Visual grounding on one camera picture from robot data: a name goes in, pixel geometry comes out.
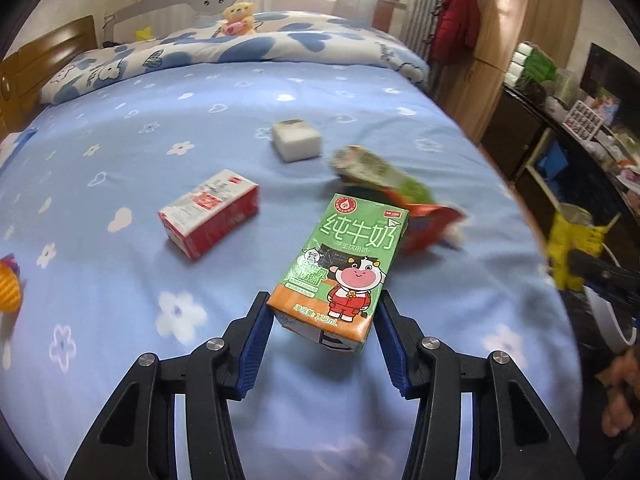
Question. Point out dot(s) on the green snack bag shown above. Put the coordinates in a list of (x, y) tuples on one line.
[(370, 167)]

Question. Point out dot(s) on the black glossy sideboard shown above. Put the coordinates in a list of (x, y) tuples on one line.
[(515, 130)]

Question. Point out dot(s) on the brown bedside cabinet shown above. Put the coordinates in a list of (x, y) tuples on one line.
[(387, 15)]

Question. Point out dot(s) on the red jacket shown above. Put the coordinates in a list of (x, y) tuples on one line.
[(457, 22)]

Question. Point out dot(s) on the red milk carton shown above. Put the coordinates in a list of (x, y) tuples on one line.
[(210, 215)]

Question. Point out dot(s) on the white rimmed trash bin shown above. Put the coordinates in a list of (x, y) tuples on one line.
[(612, 325)]

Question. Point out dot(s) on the green milk carton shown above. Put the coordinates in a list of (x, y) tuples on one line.
[(345, 260)]

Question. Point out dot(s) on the wooden headboard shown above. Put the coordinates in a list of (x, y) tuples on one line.
[(45, 55)]

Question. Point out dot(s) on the yellow foam fruit net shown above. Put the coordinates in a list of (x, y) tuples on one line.
[(570, 232), (10, 285)]

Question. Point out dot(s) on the person's right hand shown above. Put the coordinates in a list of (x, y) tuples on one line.
[(620, 410)]

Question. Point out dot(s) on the blue heart print quilt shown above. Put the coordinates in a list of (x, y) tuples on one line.
[(310, 42)]

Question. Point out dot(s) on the small white box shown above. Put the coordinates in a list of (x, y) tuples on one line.
[(297, 142)]

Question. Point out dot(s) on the wooden wardrobe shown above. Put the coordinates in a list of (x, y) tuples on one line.
[(525, 20)]

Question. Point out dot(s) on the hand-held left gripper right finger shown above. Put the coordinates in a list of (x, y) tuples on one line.
[(395, 355)]

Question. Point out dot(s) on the blue heart print pillow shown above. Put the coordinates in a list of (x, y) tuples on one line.
[(17, 142)]

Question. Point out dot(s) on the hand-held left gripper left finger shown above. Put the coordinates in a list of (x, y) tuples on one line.
[(255, 340)]

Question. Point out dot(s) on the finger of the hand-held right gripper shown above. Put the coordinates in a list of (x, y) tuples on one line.
[(610, 275)]

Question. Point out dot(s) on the yellow teddy bear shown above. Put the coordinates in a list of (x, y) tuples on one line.
[(237, 20)]

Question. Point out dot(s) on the small yellow toy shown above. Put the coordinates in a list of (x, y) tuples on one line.
[(143, 34)]

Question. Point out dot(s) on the stack of green tissue packs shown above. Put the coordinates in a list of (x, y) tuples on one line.
[(530, 67)]

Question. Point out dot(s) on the black wall television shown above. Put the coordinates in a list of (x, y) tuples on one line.
[(612, 80)]

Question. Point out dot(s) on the black white photo sheet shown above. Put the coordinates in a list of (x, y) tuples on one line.
[(582, 119)]

